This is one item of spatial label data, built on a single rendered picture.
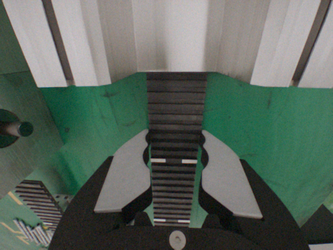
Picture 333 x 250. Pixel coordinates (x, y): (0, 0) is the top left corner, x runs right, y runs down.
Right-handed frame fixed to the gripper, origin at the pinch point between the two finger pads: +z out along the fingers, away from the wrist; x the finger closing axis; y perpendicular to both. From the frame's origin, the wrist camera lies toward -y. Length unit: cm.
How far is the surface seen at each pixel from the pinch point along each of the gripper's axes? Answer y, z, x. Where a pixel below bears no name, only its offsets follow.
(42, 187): 7.7, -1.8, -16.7
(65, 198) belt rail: 14.6, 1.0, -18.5
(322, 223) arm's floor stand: 32, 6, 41
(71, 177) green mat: 9.6, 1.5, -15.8
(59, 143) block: 2.4, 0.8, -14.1
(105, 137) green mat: 1.8, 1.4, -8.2
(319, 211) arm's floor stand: 32, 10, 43
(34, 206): 12.1, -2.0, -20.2
